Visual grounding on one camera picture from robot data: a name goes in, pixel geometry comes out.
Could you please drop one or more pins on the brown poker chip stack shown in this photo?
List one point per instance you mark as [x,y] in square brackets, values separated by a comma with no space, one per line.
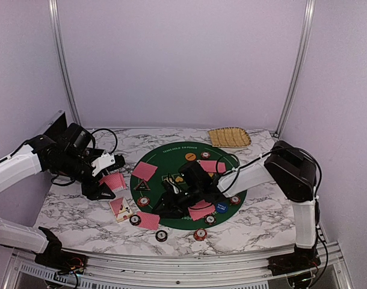
[161,236]

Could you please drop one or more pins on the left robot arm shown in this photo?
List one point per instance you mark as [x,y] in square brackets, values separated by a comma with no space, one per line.
[41,154]

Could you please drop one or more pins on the right aluminium frame post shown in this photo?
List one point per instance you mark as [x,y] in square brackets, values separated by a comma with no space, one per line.
[299,61]

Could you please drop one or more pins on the aluminium frame post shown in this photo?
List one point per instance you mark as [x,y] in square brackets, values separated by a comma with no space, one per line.
[299,61]
[56,27]

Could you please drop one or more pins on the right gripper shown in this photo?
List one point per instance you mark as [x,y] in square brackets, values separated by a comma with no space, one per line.
[172,205]

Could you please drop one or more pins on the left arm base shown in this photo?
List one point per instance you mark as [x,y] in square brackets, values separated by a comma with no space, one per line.
[64,262]

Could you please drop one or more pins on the orange chip stack top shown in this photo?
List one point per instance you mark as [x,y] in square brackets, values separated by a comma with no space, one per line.
[205,155]

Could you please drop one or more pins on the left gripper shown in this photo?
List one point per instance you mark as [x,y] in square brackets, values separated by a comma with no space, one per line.
[92,194]

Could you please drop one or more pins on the left aluminium frame post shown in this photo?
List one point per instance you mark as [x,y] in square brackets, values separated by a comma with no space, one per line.
[56,27]

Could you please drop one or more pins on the single red playing card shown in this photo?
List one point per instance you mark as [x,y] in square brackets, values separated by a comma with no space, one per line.
[144,171]

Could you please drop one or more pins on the woven bamboo tray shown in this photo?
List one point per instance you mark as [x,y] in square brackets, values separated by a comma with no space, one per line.
[230,137]

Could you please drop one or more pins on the orange poker chip stack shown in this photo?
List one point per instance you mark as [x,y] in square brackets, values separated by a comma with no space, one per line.
[200,234]

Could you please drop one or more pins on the front aluminium rail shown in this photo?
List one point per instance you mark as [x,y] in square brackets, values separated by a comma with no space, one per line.
[240,270]

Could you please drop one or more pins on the triangular all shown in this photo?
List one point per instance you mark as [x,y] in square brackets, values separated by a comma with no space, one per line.
[142,186]

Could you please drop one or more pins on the red playing card deck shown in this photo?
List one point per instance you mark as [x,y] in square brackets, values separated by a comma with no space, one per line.
[114,181]

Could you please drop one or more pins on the round green poker mat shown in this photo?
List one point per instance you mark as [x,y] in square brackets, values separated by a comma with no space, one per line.
[169,158]

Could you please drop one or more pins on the gold card deck box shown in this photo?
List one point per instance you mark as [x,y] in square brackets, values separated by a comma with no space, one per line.
[121,209]

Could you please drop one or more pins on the blue small blind button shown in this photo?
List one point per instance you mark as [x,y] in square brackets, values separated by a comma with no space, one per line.
[221,207]

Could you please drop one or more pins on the orange big blind button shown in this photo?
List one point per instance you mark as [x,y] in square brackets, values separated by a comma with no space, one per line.
[190,156]

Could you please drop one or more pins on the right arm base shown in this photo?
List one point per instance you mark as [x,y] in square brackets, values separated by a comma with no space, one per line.
[300,259]

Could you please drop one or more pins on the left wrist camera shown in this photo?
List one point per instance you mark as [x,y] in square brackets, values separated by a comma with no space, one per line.
[108,162]

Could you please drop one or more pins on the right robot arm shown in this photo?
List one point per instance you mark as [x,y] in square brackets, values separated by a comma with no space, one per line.
[293,169]

